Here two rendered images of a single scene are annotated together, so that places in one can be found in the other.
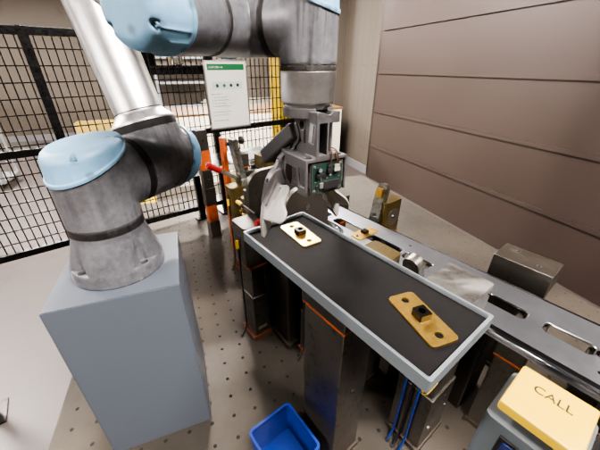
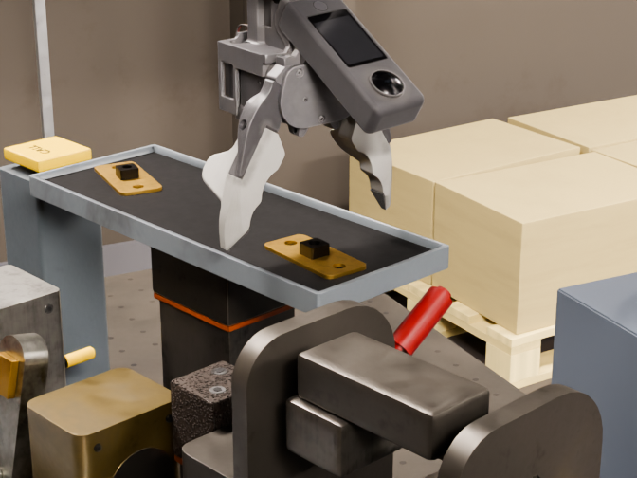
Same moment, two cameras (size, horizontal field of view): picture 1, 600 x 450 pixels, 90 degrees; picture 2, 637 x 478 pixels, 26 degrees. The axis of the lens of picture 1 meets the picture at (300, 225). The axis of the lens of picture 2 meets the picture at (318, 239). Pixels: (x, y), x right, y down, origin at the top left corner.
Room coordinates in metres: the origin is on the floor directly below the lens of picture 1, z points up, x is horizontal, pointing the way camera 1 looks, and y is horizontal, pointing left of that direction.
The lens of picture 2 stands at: (1.43, -0.09, 1.54)
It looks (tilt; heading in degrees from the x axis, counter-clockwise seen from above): 21 degrees down; 174
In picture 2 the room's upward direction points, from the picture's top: straight up
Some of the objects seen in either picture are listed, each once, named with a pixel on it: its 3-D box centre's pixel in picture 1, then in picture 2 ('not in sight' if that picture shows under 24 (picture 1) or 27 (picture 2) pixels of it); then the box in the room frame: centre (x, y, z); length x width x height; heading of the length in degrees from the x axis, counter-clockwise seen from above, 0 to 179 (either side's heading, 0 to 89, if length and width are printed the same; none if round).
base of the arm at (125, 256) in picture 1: (113, 241); not in sight; (0.46, 0.33, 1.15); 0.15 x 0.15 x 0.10
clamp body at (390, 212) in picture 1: (383, 242); not in sight; (0.92, -0.30, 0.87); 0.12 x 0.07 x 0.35; 128
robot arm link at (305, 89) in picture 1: (309, 89); not in sight; (0.45, -0.01, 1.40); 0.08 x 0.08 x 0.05
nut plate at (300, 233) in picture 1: (300, 231); (314, 250); (0.47, 0.00, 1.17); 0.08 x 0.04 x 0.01; 32
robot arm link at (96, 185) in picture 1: (96, 179); not in sight; (0.47, 0.33, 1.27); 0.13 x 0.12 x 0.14; 156
